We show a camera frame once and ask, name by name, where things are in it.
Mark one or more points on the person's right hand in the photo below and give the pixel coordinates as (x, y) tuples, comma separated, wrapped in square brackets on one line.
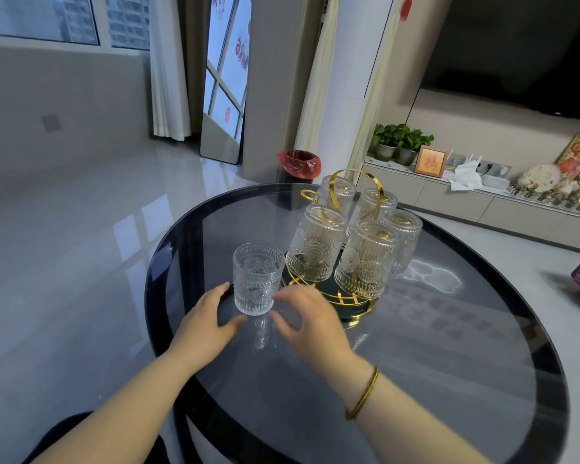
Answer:
[(319, 333)]

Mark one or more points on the person's left hand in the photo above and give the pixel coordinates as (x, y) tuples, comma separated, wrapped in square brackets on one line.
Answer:
[(203, 333)]

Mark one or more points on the gold metal cup rack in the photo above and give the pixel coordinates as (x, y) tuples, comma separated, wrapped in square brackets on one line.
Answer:
[(332, 290)]

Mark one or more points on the clear embossed drinking glass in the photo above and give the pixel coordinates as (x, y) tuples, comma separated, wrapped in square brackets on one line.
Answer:
[(256, 280), (338, 194), (373, 205), (316, 243), (367, 263), (407, 236)]

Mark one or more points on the person's right forearm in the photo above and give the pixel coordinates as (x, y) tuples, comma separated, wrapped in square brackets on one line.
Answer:
[(406, 425)]

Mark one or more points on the person's left forearm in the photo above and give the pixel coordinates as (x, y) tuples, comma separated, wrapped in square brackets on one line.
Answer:
[(116, 420)]

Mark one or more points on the round dark glass table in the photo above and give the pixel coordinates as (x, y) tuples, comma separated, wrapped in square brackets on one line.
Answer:
[(464, 381)]

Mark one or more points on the black bin with red bag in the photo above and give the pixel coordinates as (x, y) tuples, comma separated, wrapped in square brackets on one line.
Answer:
[(299, 164)]

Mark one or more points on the beige low media cabinet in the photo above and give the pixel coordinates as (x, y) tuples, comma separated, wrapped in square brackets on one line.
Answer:
[(459, 202)]

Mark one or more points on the small orange framed picture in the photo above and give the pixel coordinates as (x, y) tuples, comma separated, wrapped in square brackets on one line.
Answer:
[(430, 161)]

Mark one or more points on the crumpled white tissue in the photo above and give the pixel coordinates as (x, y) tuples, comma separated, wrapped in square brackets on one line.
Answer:
[(466, 177)]

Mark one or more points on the white router with antennas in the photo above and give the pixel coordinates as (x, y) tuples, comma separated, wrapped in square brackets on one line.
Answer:
[(471, 164)]

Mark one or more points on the small white box device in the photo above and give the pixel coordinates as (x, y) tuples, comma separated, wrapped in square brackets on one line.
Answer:
[(495, 181)]

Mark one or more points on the cream tied curtain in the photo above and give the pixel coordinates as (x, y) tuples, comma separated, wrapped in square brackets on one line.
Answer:
[(319, 82), (382, 91)]

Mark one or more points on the standing floor mirror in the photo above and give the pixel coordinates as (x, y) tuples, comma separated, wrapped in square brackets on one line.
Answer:
[(227, 77)]

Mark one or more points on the row of small potted plants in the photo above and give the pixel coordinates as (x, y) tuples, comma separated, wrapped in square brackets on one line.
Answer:
[(551, 200)]

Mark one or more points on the white window curtain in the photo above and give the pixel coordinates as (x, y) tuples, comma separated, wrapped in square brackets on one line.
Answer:
[(169, 67)]

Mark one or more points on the white standing air conditioner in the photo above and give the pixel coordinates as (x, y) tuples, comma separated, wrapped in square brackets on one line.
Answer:
[(362, 67)]

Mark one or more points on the round white decorated plaque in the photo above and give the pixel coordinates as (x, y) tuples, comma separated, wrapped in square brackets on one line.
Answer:
[(541, 176)]

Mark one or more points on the brown window curtain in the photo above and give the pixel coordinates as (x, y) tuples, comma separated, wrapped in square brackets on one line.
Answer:
[(195, 57)]

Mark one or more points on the red hanging ornament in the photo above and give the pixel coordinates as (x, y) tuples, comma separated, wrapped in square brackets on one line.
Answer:
[(406, 4)]

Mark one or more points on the large window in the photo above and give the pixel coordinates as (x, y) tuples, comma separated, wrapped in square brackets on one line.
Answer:
[(53, 16)]

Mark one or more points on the grey wall outlet strip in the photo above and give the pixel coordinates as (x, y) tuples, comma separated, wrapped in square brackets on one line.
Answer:
[(498, 167)]

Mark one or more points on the grey wall socket plate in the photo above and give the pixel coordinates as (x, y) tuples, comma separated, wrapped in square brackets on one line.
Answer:
[(51, 123)]

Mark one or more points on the black wall television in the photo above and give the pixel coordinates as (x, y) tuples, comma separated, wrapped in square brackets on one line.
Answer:
[(522, 43)]

